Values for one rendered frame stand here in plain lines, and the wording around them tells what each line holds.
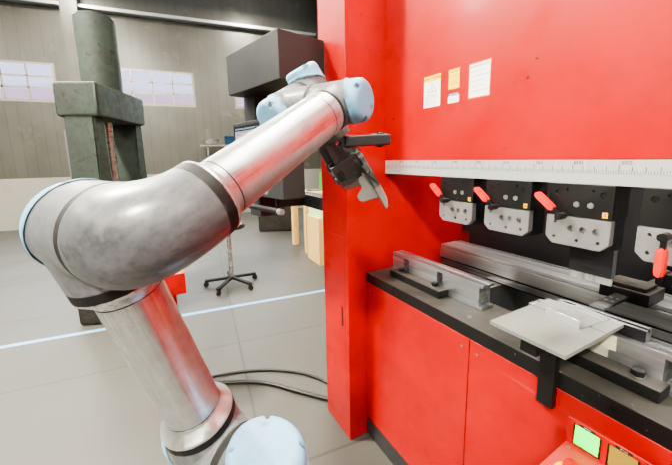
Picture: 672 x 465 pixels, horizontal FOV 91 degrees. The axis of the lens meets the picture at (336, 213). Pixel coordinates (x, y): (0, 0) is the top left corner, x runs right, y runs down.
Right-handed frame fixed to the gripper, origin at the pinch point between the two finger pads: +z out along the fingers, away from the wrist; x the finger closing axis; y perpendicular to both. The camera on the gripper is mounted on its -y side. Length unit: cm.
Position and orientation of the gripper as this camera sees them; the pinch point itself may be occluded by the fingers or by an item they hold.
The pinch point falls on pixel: (378, 199)
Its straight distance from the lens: 84.3
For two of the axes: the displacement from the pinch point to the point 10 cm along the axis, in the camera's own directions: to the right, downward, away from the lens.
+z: 4.7, 8.1, 3.6
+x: 2.4, 2.8, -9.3
